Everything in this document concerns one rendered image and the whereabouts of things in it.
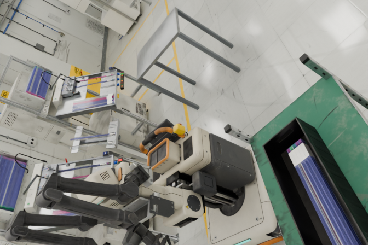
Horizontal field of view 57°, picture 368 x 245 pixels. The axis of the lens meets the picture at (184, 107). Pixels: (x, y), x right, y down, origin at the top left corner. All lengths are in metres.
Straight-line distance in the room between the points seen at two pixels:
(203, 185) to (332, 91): 1.03
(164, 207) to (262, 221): 0.68
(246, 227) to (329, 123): 1.25
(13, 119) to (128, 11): 3.80
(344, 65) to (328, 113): 1.39
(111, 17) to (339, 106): 6.42
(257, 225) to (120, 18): 5.82
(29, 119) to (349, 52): 3.37
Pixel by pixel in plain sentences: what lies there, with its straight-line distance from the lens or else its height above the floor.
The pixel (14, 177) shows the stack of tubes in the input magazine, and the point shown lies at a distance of 3.50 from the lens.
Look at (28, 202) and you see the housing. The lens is 3.39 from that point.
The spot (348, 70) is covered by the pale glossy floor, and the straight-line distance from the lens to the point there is 2.66.
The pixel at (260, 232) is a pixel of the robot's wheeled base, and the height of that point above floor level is 0.26.
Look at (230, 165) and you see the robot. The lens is 2.23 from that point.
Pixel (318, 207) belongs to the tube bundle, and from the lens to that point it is 1.18.
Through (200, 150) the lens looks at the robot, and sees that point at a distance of 2.08.
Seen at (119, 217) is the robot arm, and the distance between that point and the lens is 1.61.
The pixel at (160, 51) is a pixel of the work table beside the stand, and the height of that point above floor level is 0.80.
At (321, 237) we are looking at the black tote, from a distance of 1.21.
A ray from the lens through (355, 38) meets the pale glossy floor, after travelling 2.77.
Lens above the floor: 1.96
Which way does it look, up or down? 29 degrees down
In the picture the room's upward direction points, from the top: 64 degrees counter-clockwise
